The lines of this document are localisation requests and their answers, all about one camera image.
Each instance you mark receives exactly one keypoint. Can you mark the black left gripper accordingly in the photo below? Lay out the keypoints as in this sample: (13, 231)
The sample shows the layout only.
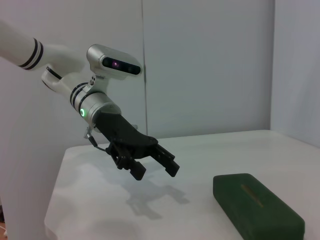
(122, 132)

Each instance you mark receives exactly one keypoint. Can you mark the green glasses case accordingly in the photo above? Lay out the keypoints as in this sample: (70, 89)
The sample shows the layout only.
(250, 207)

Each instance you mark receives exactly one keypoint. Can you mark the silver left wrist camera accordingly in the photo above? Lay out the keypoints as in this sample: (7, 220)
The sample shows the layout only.
(112, 60)

